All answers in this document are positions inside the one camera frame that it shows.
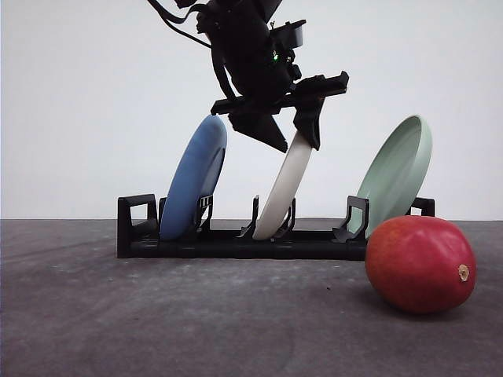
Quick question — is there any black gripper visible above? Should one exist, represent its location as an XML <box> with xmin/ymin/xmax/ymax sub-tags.
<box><xmin>197</xmin><ymin>7</ymin><xmax>350</xmax><ymax>153</ymax></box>

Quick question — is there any white plate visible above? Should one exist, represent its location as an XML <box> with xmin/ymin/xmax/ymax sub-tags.
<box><xmin>252</xmin><ymin>131</ymin><xmax>313</xmax><ymax>240</ymax></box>

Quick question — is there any red pomegranate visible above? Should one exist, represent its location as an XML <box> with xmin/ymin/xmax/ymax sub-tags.
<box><xmin>365</xmin><ymin>215</ymin><xmax>477</xmax><ymax>314</ymax></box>

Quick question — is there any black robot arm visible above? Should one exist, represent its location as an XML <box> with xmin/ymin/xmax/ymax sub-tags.
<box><xmin>196</xmin><ymin>0</ymin><xmax>350</xmax><ymax>153</ymax></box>

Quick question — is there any blue plate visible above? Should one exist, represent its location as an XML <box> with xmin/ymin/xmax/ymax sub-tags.
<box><xmin>160</xmin><ymin>115</ymin><xmax>228</xmax><ymax>240</ymax></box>

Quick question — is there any green plate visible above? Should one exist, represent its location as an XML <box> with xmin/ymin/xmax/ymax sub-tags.
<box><xmin>347</xmin><ymin>115</ymin><xmax>432</xmax><ymax>239</ymax></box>

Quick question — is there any black dish rack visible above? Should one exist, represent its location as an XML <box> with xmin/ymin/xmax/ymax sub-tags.
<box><xmin>117</xmin><ymin>194</ymin><xmax>435</xmax><ymax>260</ymax></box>

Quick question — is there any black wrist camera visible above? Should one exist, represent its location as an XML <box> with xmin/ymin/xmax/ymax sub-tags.
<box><xmin>270</xmin><ymin>20</ymin><xmax>307</xmax><ymax>52</ymax></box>

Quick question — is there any black cable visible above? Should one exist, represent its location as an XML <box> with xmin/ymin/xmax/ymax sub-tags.
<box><xmin>148</xmin><ymin>0</ymin><xmax>213</xmax><ymax>49</ymax></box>

